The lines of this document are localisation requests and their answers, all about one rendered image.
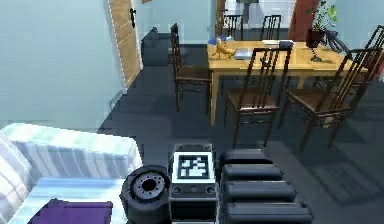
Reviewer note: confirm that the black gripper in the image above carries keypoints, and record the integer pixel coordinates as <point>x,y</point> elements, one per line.
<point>146,193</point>

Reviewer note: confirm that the white striped sofa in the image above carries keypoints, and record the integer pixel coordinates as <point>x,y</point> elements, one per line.
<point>66,160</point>

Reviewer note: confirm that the purple cushion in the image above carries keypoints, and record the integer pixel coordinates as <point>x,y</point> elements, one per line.
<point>73,211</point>

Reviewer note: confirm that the dark wooden chair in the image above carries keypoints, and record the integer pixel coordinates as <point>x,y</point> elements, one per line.
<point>190,73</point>
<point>233,25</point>
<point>330,100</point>
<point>375,43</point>
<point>270,26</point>
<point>255,100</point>

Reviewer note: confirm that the dark grey bin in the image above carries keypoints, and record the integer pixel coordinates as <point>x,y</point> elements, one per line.
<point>156,46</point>

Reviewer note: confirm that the light wooden room door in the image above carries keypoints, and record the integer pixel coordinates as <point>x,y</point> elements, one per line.
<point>126,40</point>

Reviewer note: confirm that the yellow figurine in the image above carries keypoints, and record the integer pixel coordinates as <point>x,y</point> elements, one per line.
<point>222,49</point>

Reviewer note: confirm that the blue bowl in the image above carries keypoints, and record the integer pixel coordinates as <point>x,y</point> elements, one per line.
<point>213,41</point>

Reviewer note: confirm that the grey book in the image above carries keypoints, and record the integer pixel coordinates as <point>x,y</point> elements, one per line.
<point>243,53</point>

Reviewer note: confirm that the light wooden dining table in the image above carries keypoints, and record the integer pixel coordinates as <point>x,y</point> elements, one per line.
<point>286,61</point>

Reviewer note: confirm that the white flat book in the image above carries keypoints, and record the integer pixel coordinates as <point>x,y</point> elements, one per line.
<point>270,42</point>

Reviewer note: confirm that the red brown room door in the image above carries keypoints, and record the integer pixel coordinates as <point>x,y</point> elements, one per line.
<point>301,20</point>

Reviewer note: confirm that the black desk lamp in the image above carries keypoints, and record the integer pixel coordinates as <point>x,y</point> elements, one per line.
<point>328,41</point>

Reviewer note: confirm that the green house plant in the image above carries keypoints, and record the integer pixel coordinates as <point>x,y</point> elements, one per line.
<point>319,25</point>

